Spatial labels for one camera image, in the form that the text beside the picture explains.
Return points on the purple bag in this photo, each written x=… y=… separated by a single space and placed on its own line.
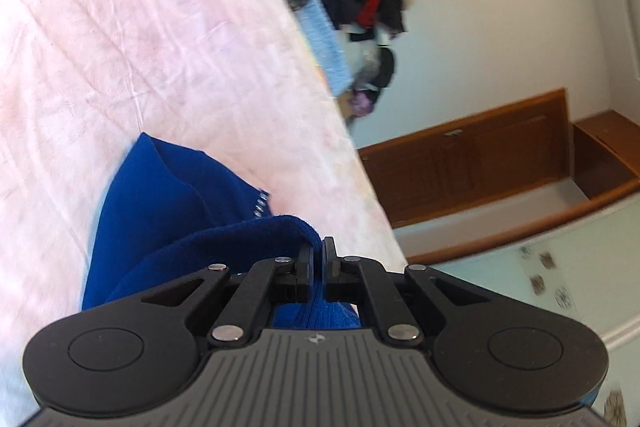
x=362 y=102

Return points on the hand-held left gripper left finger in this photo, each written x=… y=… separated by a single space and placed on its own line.
x=306 y=272

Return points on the pink blanket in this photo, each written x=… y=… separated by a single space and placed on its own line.
x=125 y=32

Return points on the translucent plastic bag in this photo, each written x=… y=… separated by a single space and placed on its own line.
x=362 y=62

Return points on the light blue quilted blanket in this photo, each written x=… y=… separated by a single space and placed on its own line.
x=325 y=47

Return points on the black garment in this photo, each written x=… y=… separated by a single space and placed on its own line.
x=385 y=67

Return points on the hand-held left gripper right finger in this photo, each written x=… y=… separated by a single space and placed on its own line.
x=331 y=272

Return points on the blue beaded sweater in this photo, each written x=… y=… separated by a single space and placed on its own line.
x=175 y=217

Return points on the brown wooden door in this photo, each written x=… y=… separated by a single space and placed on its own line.
x=605 y=147

